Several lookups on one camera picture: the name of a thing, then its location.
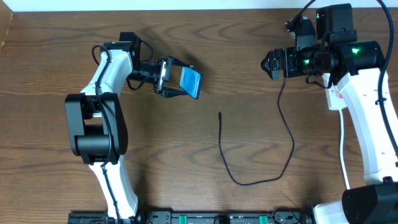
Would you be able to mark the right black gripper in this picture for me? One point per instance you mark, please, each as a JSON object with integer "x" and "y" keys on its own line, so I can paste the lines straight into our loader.
{"x": 283, "y": 62}

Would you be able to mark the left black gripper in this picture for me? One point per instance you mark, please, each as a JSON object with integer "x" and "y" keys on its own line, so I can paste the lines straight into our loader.
{"x": 163, "y": 75}

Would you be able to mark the blue Samsung Galaxy smartphone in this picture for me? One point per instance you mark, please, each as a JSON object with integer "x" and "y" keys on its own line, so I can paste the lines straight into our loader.
{"x": 190, "y": 82}

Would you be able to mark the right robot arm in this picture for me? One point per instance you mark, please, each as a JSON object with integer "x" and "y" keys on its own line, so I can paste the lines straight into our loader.
{"x": 329, "y": 47}

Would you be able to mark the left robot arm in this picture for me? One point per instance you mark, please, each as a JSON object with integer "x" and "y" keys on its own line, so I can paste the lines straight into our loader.
{"x": 97, "y": 128}

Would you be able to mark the white power strip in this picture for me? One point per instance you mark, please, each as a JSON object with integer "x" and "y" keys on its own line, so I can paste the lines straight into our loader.
{"x": 334, "y": 98}

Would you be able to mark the cardboard box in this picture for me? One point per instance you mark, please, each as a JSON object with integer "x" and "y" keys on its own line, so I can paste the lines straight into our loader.
{"x": 6, "y": 16}

